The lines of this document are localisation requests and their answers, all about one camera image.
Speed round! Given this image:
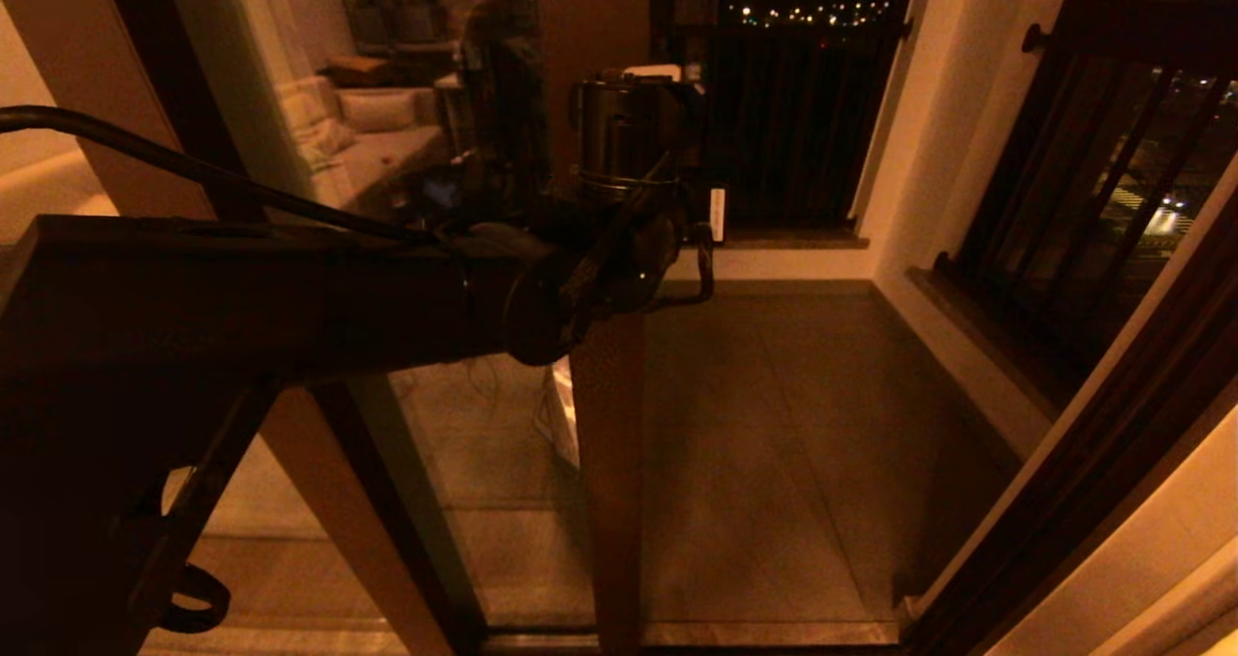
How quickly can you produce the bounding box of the brown framed sliding glass door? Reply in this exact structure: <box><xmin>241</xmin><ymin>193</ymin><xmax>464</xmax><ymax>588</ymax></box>
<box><xmin>160</xmin><ymin>0</ymin><xmax>651</xmax><ymax>656</ymax></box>

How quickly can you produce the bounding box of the dark brown door jamb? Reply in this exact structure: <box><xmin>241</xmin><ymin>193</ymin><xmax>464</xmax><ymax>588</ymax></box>
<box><xmin>895</xmin><ymin>153</ymin><xmax>1238</xmax><ymax>656</ymax></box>

